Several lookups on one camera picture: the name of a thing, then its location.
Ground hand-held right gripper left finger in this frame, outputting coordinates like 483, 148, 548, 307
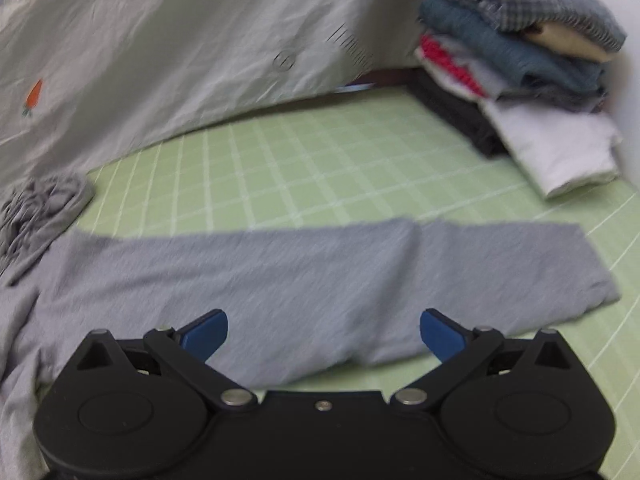
74, 308, 259, 414

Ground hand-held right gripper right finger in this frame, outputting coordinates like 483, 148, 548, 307
389, 308, 577, 414

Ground grey zip hoodie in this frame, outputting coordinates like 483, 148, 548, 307
0, 172, 622, 480

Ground green checked mat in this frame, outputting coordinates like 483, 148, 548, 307
85, 82, 640, 480

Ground black folded garment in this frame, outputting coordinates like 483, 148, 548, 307
407, 67, 509, 159

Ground light grey folded garment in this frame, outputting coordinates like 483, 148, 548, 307
415, 46, 609, 114

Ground red and white folded garment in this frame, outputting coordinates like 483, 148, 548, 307
418, 35, 489, 99

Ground grey carrot print bed sheet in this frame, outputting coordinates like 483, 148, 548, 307
0, 0, 432, 192

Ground teal folded garment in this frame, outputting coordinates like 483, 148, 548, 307
417, 0, 609, 97

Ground cream folded garment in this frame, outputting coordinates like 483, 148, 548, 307
522, 20, 614, 64

